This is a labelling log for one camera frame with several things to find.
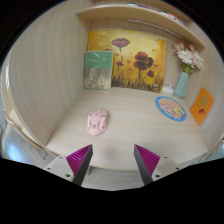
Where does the yellow poppy flower painting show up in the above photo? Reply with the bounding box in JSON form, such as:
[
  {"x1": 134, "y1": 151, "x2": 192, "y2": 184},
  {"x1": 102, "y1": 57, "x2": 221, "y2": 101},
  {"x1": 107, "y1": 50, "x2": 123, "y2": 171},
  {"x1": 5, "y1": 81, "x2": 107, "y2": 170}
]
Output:
[{"x1": 87, "y1": 28, "x2": 167, "y2": 93}]

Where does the red and white toy figure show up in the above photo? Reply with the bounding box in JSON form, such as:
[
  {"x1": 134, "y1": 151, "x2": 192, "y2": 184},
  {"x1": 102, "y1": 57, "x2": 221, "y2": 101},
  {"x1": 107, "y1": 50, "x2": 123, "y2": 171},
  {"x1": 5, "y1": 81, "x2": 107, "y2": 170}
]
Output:
[{"x1": 165, "y1": 11, "x2": 184, "y2": 24}]

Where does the round blue-rimmed cartoon mouse pad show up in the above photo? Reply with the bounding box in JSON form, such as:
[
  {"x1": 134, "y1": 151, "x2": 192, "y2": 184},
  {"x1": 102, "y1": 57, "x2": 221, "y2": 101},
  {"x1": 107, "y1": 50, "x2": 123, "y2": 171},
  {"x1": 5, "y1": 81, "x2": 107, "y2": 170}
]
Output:
[{"x1": 154, "y1": 96, "x2": 188, "y2": 123}]

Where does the white light bar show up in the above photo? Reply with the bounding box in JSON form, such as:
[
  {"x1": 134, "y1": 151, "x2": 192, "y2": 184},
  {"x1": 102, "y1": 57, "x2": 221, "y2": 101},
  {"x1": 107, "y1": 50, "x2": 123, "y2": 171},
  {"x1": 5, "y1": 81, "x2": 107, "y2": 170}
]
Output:
[{"x1": 127, "y1": 18, "x2": 184, "y2": 38}]

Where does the pink and white flower bouquet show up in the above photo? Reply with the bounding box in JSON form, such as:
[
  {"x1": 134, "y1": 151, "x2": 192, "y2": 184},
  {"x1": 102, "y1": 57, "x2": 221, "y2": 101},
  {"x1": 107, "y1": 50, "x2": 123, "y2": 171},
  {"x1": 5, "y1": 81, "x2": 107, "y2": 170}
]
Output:
[{"x1": 171, "y1": 41, "x2": 205, "y2": 75}]

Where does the pink computer mouse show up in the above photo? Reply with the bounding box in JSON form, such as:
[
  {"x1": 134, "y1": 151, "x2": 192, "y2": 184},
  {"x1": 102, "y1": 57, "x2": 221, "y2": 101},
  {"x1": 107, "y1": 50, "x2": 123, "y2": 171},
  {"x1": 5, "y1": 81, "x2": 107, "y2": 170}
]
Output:
[{"x1": 86, "y1": 108, "x2": 109, "y2": 137}]

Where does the white charger with cable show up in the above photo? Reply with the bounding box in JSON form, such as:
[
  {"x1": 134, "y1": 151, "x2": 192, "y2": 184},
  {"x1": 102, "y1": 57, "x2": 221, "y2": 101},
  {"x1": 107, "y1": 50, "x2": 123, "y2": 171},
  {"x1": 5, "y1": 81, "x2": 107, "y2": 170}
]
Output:
[{"x1": 161, "y1": 81, "x2": 175, "y2": 95}]

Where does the pale green faceted vase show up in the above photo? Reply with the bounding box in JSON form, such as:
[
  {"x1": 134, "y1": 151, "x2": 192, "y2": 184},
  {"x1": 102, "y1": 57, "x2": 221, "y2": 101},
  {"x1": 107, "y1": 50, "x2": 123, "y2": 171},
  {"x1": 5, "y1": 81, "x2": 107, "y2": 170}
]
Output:
[{"x1": 173, "y1": 71, "x2": 190, "y2": 100}]

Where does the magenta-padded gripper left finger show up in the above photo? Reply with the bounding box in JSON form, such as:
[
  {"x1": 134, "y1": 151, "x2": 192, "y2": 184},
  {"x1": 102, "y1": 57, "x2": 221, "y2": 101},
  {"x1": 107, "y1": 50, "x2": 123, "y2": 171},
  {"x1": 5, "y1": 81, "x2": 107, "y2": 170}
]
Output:
[{"x1": 43, "y1": 143, "x2": 94, "y2": 187}]

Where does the green covered book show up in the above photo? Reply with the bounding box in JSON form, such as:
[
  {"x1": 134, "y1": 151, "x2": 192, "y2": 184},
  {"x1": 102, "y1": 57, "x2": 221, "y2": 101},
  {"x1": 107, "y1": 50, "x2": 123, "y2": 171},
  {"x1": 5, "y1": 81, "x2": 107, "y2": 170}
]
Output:
[{"x1": 83, "y1": 50, "x2": 115, "y2": 91}]

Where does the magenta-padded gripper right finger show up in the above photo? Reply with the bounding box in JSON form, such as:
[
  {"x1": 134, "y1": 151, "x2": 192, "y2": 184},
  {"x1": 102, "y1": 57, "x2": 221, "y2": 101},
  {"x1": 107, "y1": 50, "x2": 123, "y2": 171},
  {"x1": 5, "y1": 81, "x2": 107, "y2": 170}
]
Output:
[{"x1": 133, "y1": 143, "x2": 181, "y2": 186}]

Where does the round purple number sign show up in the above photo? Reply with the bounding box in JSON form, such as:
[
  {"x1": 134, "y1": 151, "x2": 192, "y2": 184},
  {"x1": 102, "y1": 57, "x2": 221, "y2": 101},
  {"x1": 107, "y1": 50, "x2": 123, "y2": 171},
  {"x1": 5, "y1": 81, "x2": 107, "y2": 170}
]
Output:
[{"x1": 136, "y1": 3, "x2": 152, "y2": 10}]

